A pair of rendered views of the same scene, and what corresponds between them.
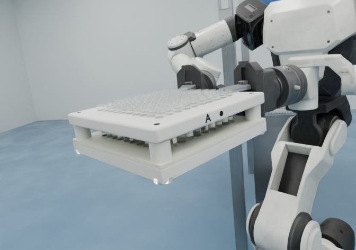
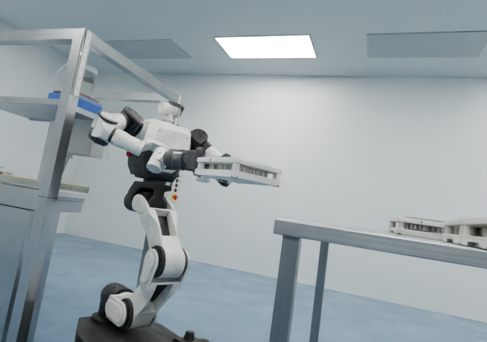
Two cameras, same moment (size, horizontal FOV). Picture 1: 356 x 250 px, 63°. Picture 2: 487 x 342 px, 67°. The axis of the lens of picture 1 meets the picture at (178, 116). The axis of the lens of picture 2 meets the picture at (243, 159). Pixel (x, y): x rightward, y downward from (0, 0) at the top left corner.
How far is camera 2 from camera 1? 1.55 m
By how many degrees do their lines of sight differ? 90
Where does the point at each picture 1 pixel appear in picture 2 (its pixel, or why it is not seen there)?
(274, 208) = (170, 245)
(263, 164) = not seen: hidden behind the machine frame
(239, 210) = (30, 303)
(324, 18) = (185, 140)
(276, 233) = (179, 257)
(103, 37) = not seen: outside the picture
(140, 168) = (273, 182)
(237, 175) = (39, 260)
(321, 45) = not seen: hidden behind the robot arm
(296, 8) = (173, 130)
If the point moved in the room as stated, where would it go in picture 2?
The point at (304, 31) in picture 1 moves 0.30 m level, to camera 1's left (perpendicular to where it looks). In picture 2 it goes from (175, 143) to (162, 131)
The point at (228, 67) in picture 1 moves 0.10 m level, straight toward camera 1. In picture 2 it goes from (62, 146) to (81, 148)
